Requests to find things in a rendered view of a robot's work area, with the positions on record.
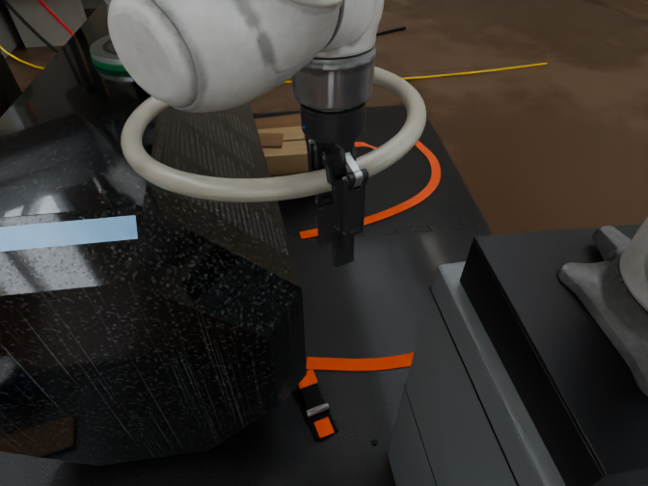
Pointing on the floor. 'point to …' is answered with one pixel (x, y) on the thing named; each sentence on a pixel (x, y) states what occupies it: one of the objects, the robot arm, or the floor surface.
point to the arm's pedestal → (463, 405)
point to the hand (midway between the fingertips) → (335, 235)
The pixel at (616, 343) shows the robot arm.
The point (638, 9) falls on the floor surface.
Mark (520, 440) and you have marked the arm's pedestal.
